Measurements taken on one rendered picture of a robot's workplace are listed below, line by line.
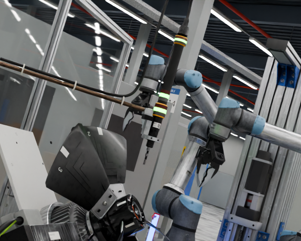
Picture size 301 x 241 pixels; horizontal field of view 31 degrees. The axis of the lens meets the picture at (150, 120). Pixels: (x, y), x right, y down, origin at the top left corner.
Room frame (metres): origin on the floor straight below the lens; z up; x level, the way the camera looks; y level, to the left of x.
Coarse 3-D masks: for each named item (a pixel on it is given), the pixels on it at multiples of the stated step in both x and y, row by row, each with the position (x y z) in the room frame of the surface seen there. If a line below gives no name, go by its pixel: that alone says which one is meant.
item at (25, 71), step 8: (0, 64) 1.69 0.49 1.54; (8, 64) 1.69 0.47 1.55; (24, 72) 1.71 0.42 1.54; (32, 72) 1.72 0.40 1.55; (48, 80) 1.73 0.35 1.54; (56, 80) 1.74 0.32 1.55; (72, 88) 1.76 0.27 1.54; (80, 88) 1.76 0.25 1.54; (96, 96) 1.78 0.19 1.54; (104, 96) 1.78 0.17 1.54; (128, 104) 1.81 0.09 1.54
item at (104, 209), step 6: (108, 192) 1.70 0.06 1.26; (102, 198) 1.68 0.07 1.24; (108, 198) 1.70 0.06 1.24; (114, 198) 1.72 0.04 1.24; (96, 204) 1.67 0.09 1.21; (102, 204) 1.69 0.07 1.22; (108, 204) 1.71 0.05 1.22; (96, 210) 1.68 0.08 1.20; (102, 210) 1.70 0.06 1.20; (96, 216) 1.69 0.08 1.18; (102, 216) 1.70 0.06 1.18
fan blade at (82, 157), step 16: (80, 128) 1.60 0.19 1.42; (64, 144) 1.54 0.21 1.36; (80, 144) 1.59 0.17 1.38; (64, 160) 1.54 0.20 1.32; (80, 160) 1.59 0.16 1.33; (96, 160) 1.64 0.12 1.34; (48, 176) 1.49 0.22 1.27; (64, 176) 1.55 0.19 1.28; (80, 176) 1.59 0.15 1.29; (96, 176) 1.64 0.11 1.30; (64, 192) 1.56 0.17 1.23; (80, 192) 1.61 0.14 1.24; (96, 192) 1.65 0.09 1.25
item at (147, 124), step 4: (144, 112) 1.82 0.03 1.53; (148, 112) 1.82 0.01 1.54; (152, 112) 1.83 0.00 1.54; (144, 116) 1.82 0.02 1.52; (148, 116) 1.82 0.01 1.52; (144, 120) 1.85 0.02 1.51; (148, 120) 1.82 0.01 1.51; (152, 120) 1.82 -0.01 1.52; (144, 124) 1.84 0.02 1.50; (148, 124) 1.83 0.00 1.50; (144, 128) 1.83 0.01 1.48; (148, 128) 1.83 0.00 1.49; (144, 132) 1.82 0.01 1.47; (148, 132) 1.83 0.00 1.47; (144, 136) 1.82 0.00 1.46; (148, 136) 1.82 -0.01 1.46; (152, 140) 1.81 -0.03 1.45; (156, 140) 1.82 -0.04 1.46; (160, 140) 1.83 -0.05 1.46
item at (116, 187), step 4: (112, 184) 1.82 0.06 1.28; (116, 184) 1.82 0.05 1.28; (120, 184) 1.83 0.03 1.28; (112, 188) 1.81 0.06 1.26; (116, 188) 1.81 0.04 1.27; (120, 188) 1.82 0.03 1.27; (116, 192) 1.81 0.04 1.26; (120, 192) 1.81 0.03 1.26; (124, 192) 1.81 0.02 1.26; (120, 196) 1.80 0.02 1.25
